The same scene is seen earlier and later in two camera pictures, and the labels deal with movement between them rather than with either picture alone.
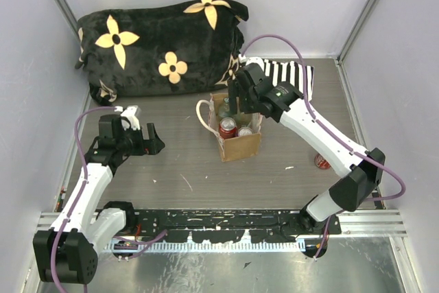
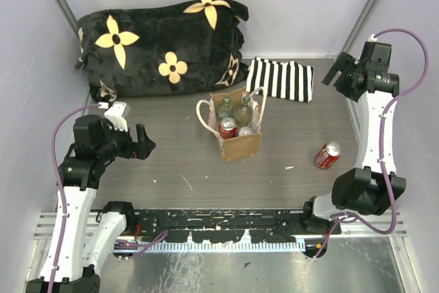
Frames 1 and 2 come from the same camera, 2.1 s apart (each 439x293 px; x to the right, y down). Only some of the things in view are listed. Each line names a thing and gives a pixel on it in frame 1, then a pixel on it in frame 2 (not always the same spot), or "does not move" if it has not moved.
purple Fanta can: (245, 131) does not move
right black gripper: (235, 90) → (343, 63)
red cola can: (228, 127) does not move
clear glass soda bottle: (224, 108) does not move
